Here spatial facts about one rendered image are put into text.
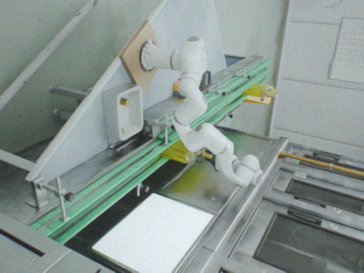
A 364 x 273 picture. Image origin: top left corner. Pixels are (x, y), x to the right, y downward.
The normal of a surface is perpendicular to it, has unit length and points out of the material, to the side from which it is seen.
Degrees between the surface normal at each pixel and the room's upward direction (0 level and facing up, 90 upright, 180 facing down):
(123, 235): 90
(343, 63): 90
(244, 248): 90
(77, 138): 0
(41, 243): 90
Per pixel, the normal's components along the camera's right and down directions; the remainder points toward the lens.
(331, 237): 0.02, -0.90
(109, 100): -0.49, 0.37
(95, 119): 0.87, 0.23
